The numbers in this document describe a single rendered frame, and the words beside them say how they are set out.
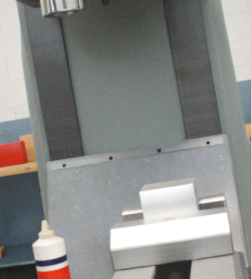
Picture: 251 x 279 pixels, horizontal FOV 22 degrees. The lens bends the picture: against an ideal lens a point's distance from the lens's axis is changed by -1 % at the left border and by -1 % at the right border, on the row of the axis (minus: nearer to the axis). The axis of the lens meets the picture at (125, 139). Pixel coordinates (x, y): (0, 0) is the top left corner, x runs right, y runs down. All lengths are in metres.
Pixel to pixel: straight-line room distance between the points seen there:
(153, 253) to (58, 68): 0.54
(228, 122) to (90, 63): 0.26
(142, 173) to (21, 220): 4.20
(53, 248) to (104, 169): 0.32
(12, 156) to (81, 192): 3.51
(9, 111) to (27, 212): 0.82
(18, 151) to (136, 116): 3.50
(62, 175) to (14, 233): 4.20
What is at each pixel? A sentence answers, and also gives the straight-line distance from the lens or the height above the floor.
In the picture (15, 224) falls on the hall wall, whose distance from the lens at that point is 5.28.
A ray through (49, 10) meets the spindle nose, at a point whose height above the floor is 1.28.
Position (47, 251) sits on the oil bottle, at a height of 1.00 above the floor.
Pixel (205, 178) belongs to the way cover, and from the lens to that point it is 1.06.
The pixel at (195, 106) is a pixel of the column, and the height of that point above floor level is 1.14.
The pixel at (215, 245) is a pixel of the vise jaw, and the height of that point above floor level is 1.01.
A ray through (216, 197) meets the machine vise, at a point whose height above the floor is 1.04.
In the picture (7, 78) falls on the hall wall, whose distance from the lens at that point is 5.20.
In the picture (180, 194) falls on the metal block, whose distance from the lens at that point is 0.70.
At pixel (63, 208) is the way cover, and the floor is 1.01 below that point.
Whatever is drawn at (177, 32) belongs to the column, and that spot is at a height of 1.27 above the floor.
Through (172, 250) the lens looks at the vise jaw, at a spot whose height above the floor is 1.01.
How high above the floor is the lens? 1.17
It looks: 3 degrees down
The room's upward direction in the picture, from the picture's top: 10 degrees counter-clockwise
